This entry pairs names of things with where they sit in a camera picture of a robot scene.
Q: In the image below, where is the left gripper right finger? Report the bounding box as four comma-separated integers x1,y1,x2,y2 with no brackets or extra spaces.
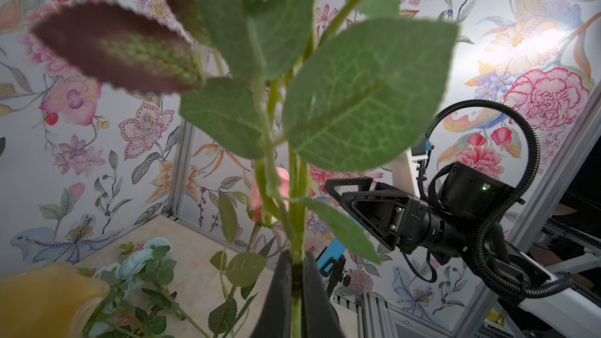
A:
301,252,344,338

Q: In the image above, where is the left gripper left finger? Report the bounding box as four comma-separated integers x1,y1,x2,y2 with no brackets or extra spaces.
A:
250,250,293,338

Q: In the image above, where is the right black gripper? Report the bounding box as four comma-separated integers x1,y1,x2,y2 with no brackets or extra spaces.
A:
325,177,444,254

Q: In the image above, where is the single light blue rose stem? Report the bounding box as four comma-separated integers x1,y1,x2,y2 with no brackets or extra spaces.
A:
78,238,172,337

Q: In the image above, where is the yellow ruffled glass vase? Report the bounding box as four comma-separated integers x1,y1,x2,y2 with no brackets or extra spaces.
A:
1,263,110,338

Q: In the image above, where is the pink rose stem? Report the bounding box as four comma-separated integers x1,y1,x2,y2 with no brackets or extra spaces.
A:
203,170,283,337

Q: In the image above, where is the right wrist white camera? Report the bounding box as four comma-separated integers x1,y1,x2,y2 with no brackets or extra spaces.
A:
391,137,432,197

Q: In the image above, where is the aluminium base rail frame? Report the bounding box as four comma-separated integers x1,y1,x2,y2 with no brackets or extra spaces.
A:
328,79,601,338

